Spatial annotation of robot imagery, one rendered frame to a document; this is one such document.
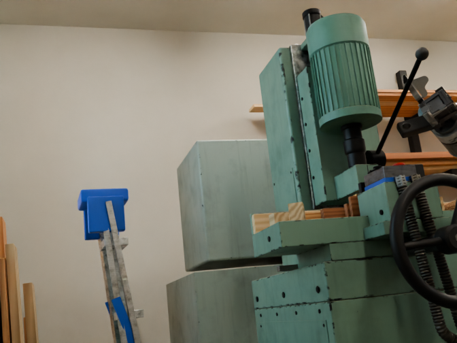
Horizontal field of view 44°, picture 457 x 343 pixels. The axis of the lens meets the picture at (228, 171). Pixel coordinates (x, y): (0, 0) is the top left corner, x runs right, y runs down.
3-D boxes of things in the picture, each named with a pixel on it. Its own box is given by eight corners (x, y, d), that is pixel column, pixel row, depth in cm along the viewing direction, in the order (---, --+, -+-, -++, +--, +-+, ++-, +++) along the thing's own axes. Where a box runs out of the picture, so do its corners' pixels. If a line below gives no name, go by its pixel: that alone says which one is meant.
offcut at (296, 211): (305, 220, 134) (302, 201, 135) (290, 222, 134) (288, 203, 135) (306, 222, 137) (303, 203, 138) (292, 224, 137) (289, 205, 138)
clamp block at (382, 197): (389, 220, 127) (382, 182, 129) (360, 230, 139) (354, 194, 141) (445, 216, 131) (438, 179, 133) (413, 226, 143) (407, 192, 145)
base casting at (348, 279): (327, 301, 128) (322, 260, 130) (252, 309, 182) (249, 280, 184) (493, 283, 140) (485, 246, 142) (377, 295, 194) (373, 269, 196)
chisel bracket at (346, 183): (360, 194, 150) (355, 164, 152) (337, 205, 163) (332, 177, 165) (385, 193, 152) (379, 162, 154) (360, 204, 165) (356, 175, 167)
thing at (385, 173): (385, 182, 130) (381, 159, 131) (362, 192, 140) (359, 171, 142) (434, 180, 134) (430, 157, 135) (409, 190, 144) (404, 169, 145)
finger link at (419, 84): (417, 62, 158) (436, 88, 160) (398, 75, 160) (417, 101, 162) (418, 64, 155) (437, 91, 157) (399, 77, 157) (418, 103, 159)
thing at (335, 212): (326, 226, 147) (323, 208, 149) (322, 227, 149) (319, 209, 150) (408, 220, 154) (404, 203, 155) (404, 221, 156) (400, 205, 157)
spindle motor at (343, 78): (336, 115, 150) (319, 10, 158) (310, 136, 167) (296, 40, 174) (394, 114, 155) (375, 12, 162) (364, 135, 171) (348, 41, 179)
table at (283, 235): (295, 241, 120) (292, 213, 121) (253, 258, 148) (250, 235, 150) (530, 223, 136) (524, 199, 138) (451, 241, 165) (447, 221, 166)
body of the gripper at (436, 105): (440, 84, 158) (455, 104, 166) (413, 101, 161) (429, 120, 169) (452, 103, 153) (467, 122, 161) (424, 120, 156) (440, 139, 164)
